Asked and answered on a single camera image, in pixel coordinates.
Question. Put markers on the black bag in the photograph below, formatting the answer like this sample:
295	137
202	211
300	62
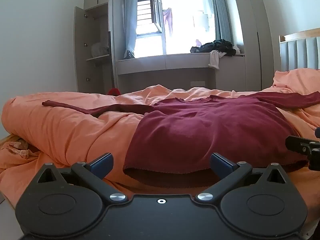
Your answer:
129	54

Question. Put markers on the blue-grey curtain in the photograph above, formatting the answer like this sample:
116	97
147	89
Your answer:
220	10

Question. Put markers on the sheer light curtain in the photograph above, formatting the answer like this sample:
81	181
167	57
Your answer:
130	25

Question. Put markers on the pile of dark clothes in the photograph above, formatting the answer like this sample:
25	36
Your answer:
217	46

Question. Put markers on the pink hanging garment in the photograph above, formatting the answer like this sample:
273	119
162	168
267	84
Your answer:
168	21

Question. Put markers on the grey window bench cabinet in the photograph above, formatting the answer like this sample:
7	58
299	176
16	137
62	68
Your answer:
162	67

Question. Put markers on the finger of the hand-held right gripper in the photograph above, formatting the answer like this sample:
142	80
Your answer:
300	145

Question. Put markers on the window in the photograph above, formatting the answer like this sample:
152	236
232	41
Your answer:
185	25

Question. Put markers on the red object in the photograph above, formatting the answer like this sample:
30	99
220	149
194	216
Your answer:
113	92

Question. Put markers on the grey padded headboard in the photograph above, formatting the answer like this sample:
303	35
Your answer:
300	52

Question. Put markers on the maroon long-sleeve sweater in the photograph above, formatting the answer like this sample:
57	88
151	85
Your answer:
200	130

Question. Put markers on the open grey wardrobe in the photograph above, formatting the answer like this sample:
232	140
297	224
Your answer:
81	55

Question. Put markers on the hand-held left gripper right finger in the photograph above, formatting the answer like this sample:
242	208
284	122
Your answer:
221	164

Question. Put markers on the tall grey cabinet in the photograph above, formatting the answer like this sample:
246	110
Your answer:
252	42

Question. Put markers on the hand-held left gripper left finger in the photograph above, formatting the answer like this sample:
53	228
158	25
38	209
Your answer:
101	164

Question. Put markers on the orange patterned cloth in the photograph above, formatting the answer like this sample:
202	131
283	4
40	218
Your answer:
18	150

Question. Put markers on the orange blanket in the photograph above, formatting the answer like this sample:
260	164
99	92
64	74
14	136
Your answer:
62	130

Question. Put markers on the white hanging cloth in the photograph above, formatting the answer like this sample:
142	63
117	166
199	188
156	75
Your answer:
215	60

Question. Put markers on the white bundle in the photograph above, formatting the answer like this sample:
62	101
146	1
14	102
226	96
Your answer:
100	49

